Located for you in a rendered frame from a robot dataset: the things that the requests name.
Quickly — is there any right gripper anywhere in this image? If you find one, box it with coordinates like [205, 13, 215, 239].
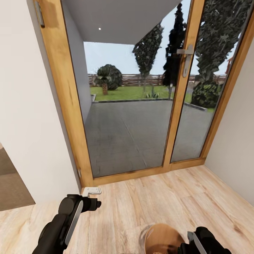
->
[177, 242, 195, 254]

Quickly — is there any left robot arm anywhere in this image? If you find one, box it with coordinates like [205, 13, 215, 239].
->
[32, 187, 102, 254]

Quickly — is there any trash can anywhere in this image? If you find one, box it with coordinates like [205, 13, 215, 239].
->
[145, 223, 185, 254]

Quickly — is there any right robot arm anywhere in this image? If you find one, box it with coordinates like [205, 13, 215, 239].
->
[177, 226, 232, 254]

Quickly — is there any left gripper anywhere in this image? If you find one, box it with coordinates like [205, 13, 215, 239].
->
[81, 197, 102, 213]

